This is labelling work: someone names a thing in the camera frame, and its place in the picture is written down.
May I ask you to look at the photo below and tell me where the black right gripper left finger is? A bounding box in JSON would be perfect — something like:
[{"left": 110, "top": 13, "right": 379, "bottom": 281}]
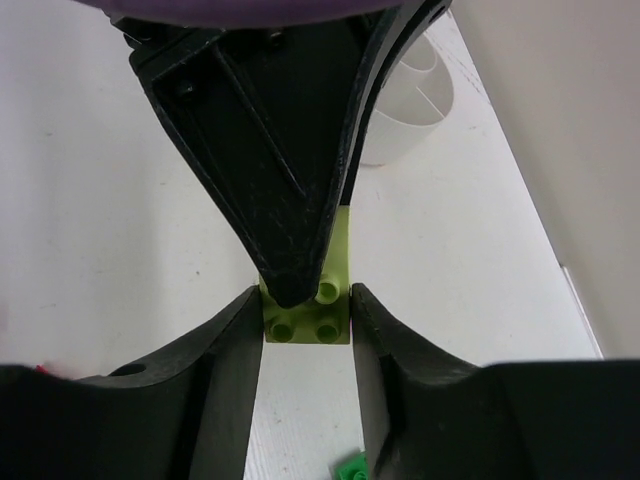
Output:
[{"left": 1, "top": 287, "right": 263, "bottom": 479}]

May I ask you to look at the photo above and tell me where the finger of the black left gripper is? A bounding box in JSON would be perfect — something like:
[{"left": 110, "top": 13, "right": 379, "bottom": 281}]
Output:
[
  {"left": 128, "top": 16, "right": 371, "bottom": 308},
  {"left": 339, "top": 1, "right": 451, "bottom": 205}
]

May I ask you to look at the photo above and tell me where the lime green small lego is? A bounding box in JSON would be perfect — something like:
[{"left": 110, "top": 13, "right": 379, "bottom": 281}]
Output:
[{"left": 259, "top": 206, "right": 351, "bottom": 345}]

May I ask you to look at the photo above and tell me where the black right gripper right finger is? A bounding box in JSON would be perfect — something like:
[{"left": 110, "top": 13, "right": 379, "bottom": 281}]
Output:
[{"left": 351, "top": 284, "right": 639, "bottom": 479}]

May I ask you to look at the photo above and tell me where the green 2x4 lego brick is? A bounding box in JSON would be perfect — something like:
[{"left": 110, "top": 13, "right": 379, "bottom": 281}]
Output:
[{"left": 332, "top": 450, "right": 369, "bottom": 480}]

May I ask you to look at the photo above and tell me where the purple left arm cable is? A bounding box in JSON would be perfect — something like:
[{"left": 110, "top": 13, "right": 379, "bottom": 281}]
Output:
[{"left": 74, "top": 0, "right": 416, "bottom": 29}]

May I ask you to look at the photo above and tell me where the white round divided container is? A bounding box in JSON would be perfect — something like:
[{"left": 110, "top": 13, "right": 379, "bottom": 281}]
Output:
[{"left": 360, "top": 34, "right": 454, "bottom": 167}]

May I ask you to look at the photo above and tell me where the red stepped lego brick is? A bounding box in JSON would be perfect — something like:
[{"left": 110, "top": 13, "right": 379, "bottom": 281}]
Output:
[{"left": 35, "top": 365, "right": 51, "bottom": 375}]

